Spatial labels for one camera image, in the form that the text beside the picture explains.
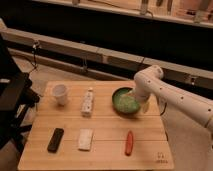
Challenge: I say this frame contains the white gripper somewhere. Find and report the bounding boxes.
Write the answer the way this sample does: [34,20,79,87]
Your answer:
[133,85,151,113]

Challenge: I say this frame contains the black remote control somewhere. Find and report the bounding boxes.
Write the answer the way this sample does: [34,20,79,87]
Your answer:
[47,128,64,153]

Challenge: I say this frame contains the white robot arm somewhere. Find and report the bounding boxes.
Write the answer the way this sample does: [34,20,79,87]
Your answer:
[133,65,213,133]

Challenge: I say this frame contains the black cable on wall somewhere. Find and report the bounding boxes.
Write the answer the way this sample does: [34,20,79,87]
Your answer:
[30,40,41,72]

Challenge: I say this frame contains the green ceramic bowl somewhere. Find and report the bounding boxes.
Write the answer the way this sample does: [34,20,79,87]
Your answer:
[112,87,141,115]

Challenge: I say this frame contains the white rectangular sponge block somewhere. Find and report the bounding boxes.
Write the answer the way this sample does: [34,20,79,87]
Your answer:
[78,129,93,151]

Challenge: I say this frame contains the white plastic cup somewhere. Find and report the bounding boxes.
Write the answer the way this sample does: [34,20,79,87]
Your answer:
[52,84,68,106]

